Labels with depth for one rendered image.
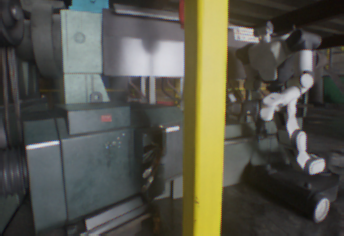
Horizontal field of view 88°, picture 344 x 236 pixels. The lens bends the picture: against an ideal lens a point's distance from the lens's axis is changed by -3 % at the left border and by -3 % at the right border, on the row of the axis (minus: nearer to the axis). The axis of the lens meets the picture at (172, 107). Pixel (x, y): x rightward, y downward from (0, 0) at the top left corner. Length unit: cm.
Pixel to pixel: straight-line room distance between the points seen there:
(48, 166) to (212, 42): 67
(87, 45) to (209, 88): 109
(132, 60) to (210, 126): 100
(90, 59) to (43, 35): 30
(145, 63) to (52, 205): 104
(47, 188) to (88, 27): 106
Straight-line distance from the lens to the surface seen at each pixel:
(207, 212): 67
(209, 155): 58
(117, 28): 148
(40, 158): 76
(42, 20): 142
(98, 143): 80
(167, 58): 151
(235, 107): 105
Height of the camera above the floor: 96
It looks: 7 degrees down
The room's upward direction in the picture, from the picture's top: straight up
